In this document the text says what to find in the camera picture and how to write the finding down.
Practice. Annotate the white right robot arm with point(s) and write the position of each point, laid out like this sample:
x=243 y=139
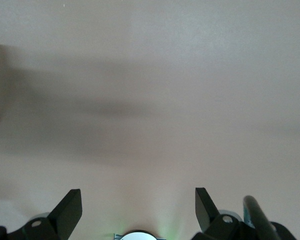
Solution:
x=137 y=236

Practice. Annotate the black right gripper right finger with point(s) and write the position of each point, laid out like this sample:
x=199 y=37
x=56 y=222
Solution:
x=220 y=230

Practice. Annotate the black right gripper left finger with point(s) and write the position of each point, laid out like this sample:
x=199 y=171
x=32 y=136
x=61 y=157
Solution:
x=40 y=228

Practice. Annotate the brown table cover mat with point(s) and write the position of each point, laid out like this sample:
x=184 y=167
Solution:
x=152 y=100

